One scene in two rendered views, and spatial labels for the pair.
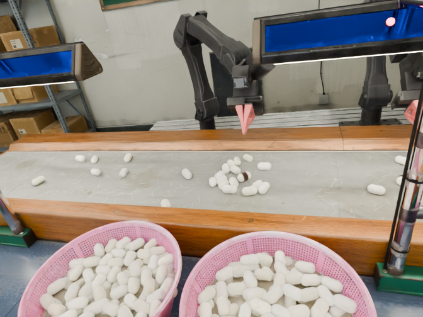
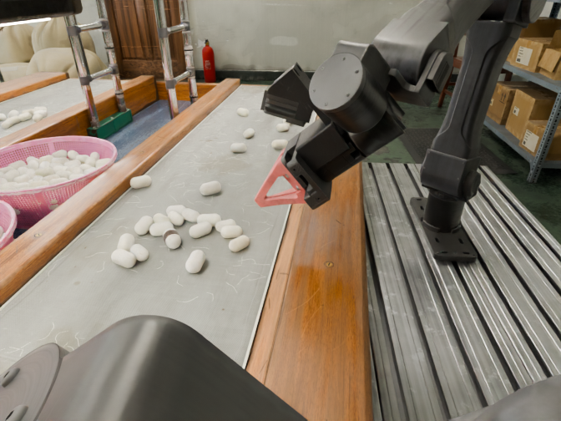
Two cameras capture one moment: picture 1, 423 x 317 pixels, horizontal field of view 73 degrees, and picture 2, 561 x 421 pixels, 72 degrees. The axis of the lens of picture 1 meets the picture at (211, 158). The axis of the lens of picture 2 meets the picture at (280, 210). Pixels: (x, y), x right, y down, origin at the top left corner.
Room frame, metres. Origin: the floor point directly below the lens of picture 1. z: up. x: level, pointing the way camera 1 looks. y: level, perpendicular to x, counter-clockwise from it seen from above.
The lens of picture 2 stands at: (0.68, -0.55, 1.07)
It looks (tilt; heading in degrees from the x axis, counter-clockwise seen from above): 31 degrees down; 80
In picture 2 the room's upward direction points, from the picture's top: straight up
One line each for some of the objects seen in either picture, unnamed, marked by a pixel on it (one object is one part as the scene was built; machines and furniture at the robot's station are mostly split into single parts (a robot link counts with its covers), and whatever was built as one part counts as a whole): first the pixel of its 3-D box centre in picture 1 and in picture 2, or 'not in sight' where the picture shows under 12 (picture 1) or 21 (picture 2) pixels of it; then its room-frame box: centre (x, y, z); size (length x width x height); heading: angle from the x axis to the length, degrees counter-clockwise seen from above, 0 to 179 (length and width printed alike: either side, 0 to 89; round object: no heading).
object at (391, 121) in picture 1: (371, 116); not in sight; (0.93, -0.59, 0.71); 0.20 x 0.07 x 0.08; 76
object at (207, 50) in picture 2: not in sight; (208, 60); (0.68, 4.41, 0.25); 0.18 x 0.14 x 0.49; 76
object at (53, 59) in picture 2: not in sight; (63, 75); (-0.49, 2.96, 0.40); 0.74 x 0.56 x 0.38; 77
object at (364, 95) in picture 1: (374, 99); not in sight; (0.92, -0.59, 0.77); 0.09 x 0.06 x 0.06; 77
